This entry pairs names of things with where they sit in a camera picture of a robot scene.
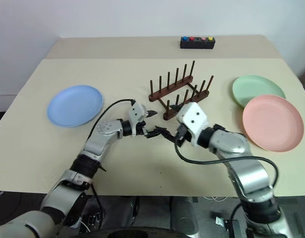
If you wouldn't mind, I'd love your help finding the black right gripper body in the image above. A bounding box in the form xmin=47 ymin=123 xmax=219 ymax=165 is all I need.
xmin=174 ymin=125 xmax=193 ymax=147

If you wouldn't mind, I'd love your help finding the green plate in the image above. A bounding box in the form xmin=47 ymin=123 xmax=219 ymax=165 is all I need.
xmin=232 ymin=75 xmax=287 ymax=109

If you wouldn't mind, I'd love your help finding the grey rounded shape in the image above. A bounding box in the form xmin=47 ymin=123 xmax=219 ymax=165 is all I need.
xmin=170 ymin=196 xmax=200 ymax=238

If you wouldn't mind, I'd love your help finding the thin white cable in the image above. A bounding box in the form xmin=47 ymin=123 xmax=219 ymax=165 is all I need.
xmin=203 ymin=195 xmax=229 ymax=202

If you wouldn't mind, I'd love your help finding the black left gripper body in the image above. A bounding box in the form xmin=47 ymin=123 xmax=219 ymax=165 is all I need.
xmin=136 ymin=120 xmax=150 ymax=137

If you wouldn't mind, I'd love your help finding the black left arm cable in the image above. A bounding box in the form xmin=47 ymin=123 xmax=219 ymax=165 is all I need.
xmin=88 ymin=98 xmax=137 ymax=143

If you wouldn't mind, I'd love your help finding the wooden dish rack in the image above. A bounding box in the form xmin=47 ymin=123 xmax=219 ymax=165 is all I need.
xmin=149 ymin=60 xmax=214 ymax=121

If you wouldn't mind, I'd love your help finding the small metal bracket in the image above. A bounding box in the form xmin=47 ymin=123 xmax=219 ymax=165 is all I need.
xmin=211 ymin=215 xmax=233 ymax=228

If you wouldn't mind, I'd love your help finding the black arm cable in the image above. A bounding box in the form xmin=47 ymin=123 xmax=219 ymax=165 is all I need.
xmin=174 ymin=126 xmax=279 ymax=193
xmin=88 ymin=98 xmax=137 ymax=143

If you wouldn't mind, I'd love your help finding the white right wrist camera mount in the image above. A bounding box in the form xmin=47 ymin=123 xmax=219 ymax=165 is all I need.
xmin=176 ymin=102 xmax=209 ymax=146

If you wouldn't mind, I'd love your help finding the blue plate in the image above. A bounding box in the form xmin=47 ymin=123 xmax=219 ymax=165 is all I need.
xmin=47 ymin=85 xmax=104 ymax=128

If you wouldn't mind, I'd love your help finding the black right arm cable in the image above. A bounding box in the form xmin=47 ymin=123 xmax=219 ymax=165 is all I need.
xmin=174 ymin=126 xmax=279 ymax=193

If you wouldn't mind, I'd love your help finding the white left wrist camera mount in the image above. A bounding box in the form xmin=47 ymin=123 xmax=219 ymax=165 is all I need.
xmin=127 ymin=103 xmax=148 ymax=137

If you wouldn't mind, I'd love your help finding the black button box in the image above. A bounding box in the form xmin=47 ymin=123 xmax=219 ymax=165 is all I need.
xmin=180 ymin=36 xmax=215 ymax=50

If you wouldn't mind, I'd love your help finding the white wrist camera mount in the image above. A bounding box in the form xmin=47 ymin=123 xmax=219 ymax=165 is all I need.
xmin=127 ymin=103 xmax=148 ymax=137
xmin=176 ymin=102 xmax=209 ymax=146

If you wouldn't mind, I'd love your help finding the pink plate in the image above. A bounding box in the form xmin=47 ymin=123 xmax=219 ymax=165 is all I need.
xmin=242 ymin=94 xmax=305 ymax=152

